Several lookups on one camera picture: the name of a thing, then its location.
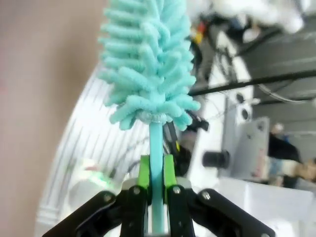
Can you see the black round knob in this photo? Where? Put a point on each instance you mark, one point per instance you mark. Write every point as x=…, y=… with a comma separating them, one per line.
x=216, y=159

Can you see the white ribbed plastic basket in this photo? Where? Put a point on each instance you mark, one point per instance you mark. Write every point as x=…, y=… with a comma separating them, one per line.
x=81, y=138

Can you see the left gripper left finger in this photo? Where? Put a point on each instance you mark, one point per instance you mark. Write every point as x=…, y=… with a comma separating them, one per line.
x=128, y=212

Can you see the long black metal bar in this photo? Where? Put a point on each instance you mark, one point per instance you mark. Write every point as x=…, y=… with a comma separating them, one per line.
x=259, y=80

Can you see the grey metal mount plate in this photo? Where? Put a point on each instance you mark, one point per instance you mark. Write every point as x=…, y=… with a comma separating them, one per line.
x=256, y=148

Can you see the seated bystander in black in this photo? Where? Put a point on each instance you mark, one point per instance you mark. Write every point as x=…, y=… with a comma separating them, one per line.
x=284, y=150

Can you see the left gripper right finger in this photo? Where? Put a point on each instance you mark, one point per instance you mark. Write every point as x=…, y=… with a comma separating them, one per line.
x=182, y=214

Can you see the teal microfibre duster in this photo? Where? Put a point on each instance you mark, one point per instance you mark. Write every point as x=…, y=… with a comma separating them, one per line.
x=145, y=54

